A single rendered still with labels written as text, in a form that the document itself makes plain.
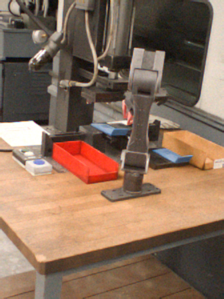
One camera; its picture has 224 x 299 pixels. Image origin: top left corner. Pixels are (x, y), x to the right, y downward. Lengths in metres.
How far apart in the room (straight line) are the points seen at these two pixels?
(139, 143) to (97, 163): 0.31
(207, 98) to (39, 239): 1.37
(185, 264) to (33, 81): 2.95
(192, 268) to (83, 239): 1.39
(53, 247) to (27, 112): 3.94
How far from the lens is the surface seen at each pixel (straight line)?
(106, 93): 1.90
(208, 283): 2.60
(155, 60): 1.49
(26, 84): 5.11
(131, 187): 1.60
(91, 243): 1.34
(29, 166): 1.73
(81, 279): 2.43
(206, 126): 2.45
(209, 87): 2.46
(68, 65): 2.12
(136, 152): 1.58
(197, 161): 1.96
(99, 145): 1.95
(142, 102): 1.49
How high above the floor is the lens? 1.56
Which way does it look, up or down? 19 degrees down
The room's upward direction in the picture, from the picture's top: 6 degrees clockwise
